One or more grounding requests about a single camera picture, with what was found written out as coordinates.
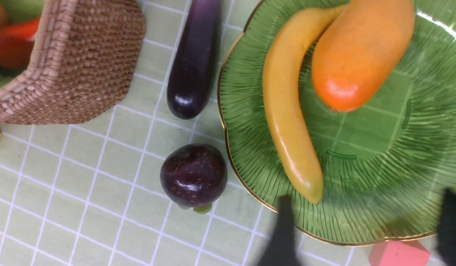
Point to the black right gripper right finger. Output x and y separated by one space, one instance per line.
446 229

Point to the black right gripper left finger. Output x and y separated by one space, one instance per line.
280 250

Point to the dark purple toy mangosteen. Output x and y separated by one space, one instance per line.
194 176

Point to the yellow toy banana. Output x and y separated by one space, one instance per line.
280 92

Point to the purple toy eggplant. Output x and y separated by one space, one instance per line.
192 74

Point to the orange toy mango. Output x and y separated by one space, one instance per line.
358 51

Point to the red toy chili pepper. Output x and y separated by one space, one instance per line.
17 43

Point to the red foam cube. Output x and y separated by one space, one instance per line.
399 253

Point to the green glass leaf plate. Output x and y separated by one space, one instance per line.
385 165

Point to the green checkered tablecloth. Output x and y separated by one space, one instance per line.
89 194

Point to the woven wicker basket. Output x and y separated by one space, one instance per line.
82 63

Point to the green fabric basket liner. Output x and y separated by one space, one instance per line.
19 11

